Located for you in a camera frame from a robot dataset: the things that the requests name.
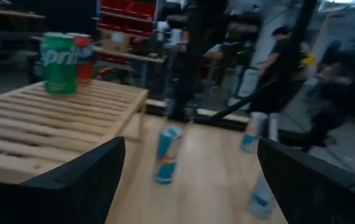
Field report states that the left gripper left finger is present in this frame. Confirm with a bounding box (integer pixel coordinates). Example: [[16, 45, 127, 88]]
[[0, 136, 126, 224]]

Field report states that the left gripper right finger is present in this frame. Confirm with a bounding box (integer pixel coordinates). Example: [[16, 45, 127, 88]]
[[257, 137, 355, 224]]

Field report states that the blue silver Red Bull can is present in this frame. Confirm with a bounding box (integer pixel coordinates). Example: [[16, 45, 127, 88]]
[[154, 126, 183, 185], [240, 111, 269, 154]]

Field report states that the green Sprite can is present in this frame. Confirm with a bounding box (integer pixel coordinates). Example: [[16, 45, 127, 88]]
[[39, 32, 79, 96]]

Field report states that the orange Fanta can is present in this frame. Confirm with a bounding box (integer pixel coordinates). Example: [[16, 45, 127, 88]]
[[67, 32, 96, 85]]

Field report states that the wooden slatted shelf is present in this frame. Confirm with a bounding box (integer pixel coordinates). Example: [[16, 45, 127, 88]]
[[0, 79, 149, 184]]

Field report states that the white cabinet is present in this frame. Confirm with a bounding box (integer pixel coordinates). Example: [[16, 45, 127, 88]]
[[226, 67, 260, 109]]

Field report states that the person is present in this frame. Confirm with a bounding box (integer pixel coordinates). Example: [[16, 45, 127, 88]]
[[256, 26, 295, 114]]

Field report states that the long wooden table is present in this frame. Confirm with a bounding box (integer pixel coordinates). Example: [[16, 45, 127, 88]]
[[91, 45, 165, 90]]

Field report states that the cardboard box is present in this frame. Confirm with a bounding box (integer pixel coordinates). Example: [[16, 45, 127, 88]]
[[101, 29, 131, 54]]

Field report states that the wooden-top metal workbench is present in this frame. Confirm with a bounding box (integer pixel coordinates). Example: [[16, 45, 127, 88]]
[[0, 7, 46, 85]]

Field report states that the white rack with red bins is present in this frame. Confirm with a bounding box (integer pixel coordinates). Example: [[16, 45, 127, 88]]
[[96, 0, 164, 63]]

